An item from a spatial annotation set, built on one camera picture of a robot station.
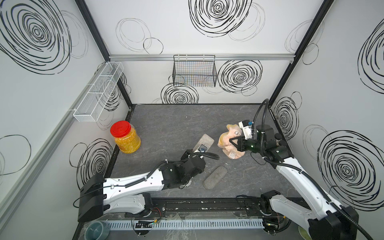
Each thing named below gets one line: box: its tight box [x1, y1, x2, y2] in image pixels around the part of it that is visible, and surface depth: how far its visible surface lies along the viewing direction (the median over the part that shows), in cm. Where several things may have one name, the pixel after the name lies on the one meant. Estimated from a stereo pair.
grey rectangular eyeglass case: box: [192, 133, 215, 153], surface depth 77 cm
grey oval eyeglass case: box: [203, 165, 227, 190], surface depth 82 cm
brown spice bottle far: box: [274, 133, 282, 140], surface depth 92 cm
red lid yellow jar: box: [110, 120, 142, 154], surface depth 87 cm
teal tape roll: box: [84, 221, 111, 240], surface depth 66 cm
